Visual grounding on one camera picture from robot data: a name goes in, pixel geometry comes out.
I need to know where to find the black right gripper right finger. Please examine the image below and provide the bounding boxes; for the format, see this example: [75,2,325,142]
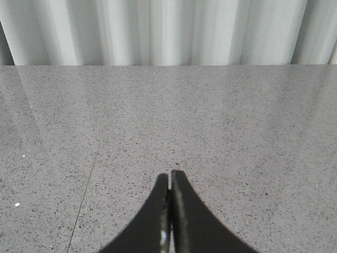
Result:
[171,170,256,252]

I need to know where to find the pale green curtain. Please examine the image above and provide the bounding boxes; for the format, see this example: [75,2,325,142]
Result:
[1,1,336,66]

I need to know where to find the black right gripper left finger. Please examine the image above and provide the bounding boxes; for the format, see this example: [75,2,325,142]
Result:
[101,173,169,252]

